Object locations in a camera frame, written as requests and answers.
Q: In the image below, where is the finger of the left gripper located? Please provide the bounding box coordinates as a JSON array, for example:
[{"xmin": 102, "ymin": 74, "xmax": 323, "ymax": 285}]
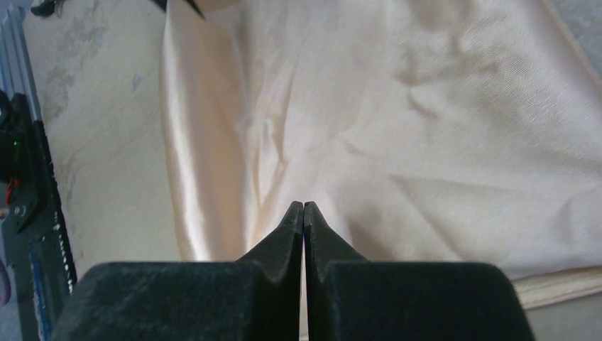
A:
[{"xmin": 186, "ymin": 0, "xmax": 204, "ymax": 18}]

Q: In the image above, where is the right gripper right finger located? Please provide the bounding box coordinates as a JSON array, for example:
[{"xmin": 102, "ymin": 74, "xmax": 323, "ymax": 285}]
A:
[{"xmin": 304, "ymin": 202, "xmax": 534, "ymax": 340}]

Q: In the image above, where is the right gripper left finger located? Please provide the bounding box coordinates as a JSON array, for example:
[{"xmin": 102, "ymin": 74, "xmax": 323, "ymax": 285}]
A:
[{"xmin": 51, "ymin": 202, "xmax": 303, "ymax": 340}]

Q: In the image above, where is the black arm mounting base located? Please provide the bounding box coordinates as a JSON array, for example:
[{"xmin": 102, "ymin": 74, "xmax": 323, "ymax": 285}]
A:
[{"xmin": 1, "ymin": 94, "xmax": 77, "ymax": 340}]

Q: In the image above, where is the peach cloth napkin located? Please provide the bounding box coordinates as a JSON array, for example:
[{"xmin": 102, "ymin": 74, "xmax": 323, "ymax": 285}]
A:
[{"xmin": 160, "ymin": 1, "xmax": 601, "ymax": 308}]

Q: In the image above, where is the aluminium frame rail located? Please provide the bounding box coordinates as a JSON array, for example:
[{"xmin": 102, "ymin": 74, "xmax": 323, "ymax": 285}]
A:
[{"xmin": 1, "ymin": 4, "xmax": 43, "ymax": 121}]

